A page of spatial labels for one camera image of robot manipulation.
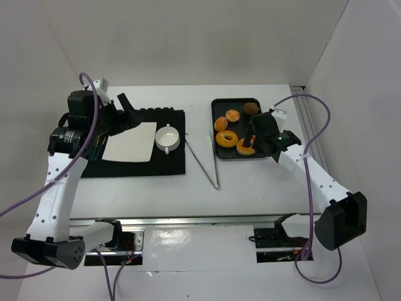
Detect gold knife green handle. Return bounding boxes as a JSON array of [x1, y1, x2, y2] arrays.
[[88, 137, 99, 161]]

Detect brown chocolate ball bread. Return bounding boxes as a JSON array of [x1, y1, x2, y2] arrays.
[[243, 102, 260, 116]]

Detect round golden bun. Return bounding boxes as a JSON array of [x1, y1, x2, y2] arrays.
[[225, 109, 241, 123]]

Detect white two-handled cup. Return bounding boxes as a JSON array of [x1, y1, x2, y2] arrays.
[[155, 124, 180, 155]]

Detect white square plate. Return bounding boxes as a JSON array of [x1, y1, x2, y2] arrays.
[[102, 122, 157, 162]]

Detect black placemat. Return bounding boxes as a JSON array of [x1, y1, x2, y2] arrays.
[[81, 108, 185, 179]]

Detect half-hidden glazed donut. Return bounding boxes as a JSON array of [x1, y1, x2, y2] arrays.
[[236, 135, 256, 157]]

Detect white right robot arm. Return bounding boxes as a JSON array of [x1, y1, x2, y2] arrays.
[[248, 111, 367, 251]]

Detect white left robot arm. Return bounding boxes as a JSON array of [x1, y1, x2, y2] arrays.
[[11, 90, 143, 270]]

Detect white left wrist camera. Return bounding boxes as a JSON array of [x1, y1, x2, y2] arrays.
[[93, 78, 110, 103]]

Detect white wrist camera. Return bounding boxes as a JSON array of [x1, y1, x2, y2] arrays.
[[269, 107, 287, 132], [93, 78, 110, 103]]

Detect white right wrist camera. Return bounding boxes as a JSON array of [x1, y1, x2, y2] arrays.
[[269, 107, 287, 132]]

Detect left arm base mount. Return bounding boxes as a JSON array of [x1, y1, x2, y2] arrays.
[[95, 219, 144, 267]]

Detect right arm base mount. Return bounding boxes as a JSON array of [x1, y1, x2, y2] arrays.
[[248, 213, 308, 263]]

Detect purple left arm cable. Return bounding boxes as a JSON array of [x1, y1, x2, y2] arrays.
[[0, 72, 132, 301]]

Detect black tray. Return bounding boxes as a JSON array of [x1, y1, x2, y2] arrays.
[[211, 98, 273, 162]]

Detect metal tongs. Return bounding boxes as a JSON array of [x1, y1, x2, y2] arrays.
[[185, 132, 220, 191]]

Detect gold fork green handle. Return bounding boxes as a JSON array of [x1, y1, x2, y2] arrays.
[[98, 136, 108, 160]]

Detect aluminium rail front edge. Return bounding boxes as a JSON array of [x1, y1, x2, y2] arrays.
[[69, 214, 323, 227]]

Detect orange glazed bun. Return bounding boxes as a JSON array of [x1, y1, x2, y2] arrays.
[[214, 117, 228, 132]]

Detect glazed ring donut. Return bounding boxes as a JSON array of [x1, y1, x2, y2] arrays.
[[216, 130, 239, 148]]

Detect aluminium rail right side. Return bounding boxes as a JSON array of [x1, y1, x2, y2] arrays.
[[290, 86, 328, 171]]

